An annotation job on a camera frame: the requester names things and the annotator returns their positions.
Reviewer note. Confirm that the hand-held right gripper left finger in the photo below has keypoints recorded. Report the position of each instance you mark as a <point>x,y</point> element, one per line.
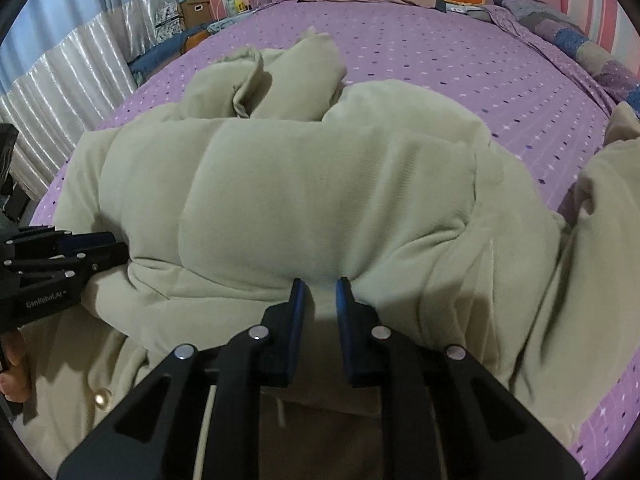
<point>298,310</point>

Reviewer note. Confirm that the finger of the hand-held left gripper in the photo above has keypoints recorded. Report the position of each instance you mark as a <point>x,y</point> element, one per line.
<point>107,255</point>
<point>85,242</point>

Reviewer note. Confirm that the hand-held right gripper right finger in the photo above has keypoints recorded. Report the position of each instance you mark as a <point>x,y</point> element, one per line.
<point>344,310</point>

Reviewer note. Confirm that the beige fleece coat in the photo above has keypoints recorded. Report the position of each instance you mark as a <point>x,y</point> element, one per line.
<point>300,185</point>

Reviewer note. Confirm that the person's left hand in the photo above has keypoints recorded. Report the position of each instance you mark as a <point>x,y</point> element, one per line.
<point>15,380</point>

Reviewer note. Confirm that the silver pleated curtain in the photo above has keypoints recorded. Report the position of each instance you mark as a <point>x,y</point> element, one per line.
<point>60,80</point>

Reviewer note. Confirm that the cardboard box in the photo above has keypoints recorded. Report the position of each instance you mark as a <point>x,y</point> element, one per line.
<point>194,11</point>

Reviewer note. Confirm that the bed with purple dotted sheet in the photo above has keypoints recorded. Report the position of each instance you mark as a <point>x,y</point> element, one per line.
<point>425,55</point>

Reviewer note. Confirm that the grey pillow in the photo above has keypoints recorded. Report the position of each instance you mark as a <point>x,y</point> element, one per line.
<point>467,11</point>

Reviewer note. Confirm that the blue purple patchwork quilt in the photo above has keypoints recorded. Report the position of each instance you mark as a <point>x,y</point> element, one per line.
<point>565,35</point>

